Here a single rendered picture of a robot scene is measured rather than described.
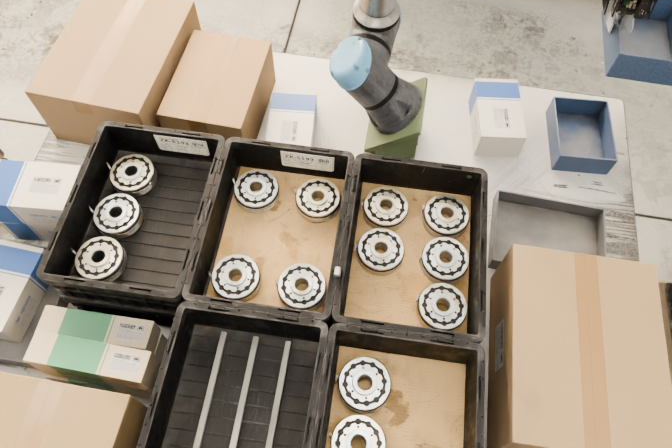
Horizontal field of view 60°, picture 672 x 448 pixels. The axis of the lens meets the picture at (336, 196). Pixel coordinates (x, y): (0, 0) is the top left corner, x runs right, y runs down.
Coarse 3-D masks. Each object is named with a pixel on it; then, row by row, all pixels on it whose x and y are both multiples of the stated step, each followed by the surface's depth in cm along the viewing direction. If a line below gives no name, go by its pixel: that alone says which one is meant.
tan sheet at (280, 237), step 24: (240, 168) 142; (288, 192) 138; (240, 216) 135; (264, 216) 135; (288, 216) 135; (336, 216) 135; (240, 240) 132; (264, 240) 132; (288, 240) 132; (312, 240) 132; (216, 264) 129; (264, 264) 129; (288, 264) 129; (312, 264) 129; (264, 288) 126
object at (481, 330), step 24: (432, 168) 131; (456, 168) 132; (480, 168) 131; (480, 216) 125; (480, 240) 122; (480, 264) 119; (336, 288) 116; (480, 288) 116; (336, 312) 114; (480, 312) 114; (432, 336) 112; (456, 336) 112; (480, 336) 112
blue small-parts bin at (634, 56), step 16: (656, 16) 134; (624, 32) 133; (640, 32) 133; (656, 32) 133; (608, 48) 127; (624, 48) 130; (640, 48) 130; (656, 48) 130; (608, 64) 126; (624, 64) 123; (640, 64) 122; (656, 64) 121; (640, 80) 126; (656, 80) 125
